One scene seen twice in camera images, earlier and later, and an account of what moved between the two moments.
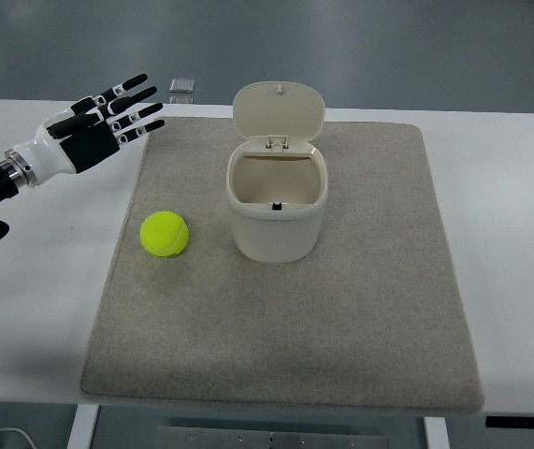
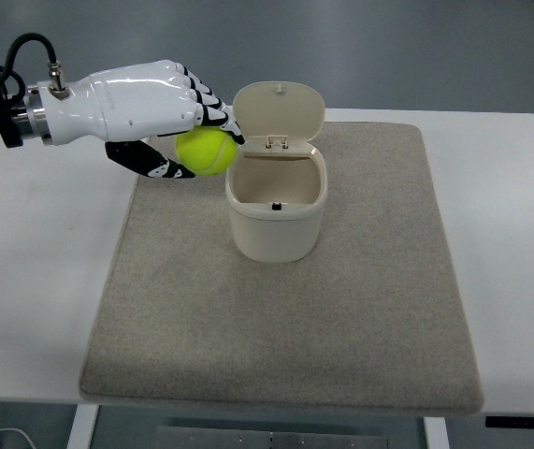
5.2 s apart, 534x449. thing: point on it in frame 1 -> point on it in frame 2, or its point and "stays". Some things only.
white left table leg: (83, 427) stays
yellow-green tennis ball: (164, 234) -> (206, 151)
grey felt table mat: (371, 319) stays
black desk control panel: (526, 422) stays
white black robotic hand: (87, 132) -> (126, 108)
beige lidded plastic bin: (277, 181) stays
